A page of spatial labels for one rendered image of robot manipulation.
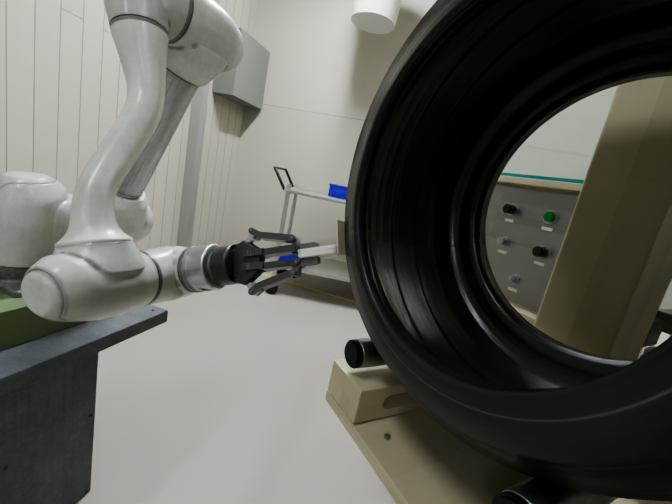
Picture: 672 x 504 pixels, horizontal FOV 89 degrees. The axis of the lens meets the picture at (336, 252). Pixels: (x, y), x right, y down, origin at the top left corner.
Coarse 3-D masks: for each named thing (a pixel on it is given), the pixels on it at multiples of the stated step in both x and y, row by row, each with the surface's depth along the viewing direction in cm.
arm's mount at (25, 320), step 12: (0, 300) 77; (12, 300) 78; (0, 312) 73; (12, 312) 75; (24, 312) 77; (0, 324) 73; (12, 324) 75; (24, 324) 78; (36, 324) 80; (48, 324) 83; (60, 324) 86; (72, 324) 89; (0, 336) 74; (12, 336) 76; (24, 336) 78; (36, 336) 81; (0, 348) 74
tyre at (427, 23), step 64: (448, 0) 40; (512, 0) 44; (576, 0) 44; (640, 0) 43; (448, 64) 53; (512, 64) 55; (576, 64) 52; (640, 64) 46; (384, 128) 50; (448, 128) 63; (512, 128) 61; (384, 192) 63; (448, 192) 70; (384, 256) 63; (448, 256) 69; (384, 320) 45; (448, 320) 63; (512, 320) 59; (448, 384) 35; (512, 384) 52; (576, 384) 49; (640, 384) 22; (512, 448) 30; (576, 448) 25; (640, 448) 22
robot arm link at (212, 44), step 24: (192, 24) 72; (216, 24) 76; (168, 48) 76; (192, 48) 76; (216, 48) 79; (240, 48) 85; (168, 72) 80; (192, 72) 80; (216, 72) 84; (168, 96) 83; (192, 96) 87; (168, 120) 87; (168, 144) 94; (144, 168) 92; (120, 192) 94; (144, 192) 103; (120, 216) 96; (144, 216) 103
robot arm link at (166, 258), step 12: (144, 252) 60; (156, 252) 62; (168, 252) 63; (180, 252) 64; (156, 264) 60; (168, 264) 62; (168, 276) 61; (168, 288) 62; (180, 288) 64; (156, 300) 61; (168, 300) 65
